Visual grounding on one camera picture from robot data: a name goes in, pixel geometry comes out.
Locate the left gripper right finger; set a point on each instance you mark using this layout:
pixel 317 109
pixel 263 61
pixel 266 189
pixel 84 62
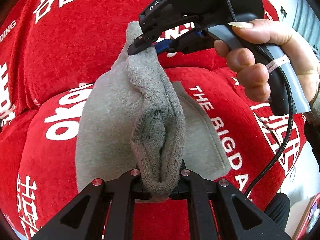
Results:
pixel 218 210

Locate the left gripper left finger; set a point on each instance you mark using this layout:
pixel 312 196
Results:
pixel 102 210

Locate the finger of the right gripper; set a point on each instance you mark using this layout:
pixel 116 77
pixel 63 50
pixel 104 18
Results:
pixel 192 41
pixel 142 42

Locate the grey knit sweater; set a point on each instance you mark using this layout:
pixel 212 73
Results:
pixel 136 117

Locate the person's right hand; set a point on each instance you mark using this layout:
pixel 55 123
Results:
pixel 254 76

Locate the red wedding print blanket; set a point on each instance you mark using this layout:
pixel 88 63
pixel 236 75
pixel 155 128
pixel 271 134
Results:
pixel 52 52

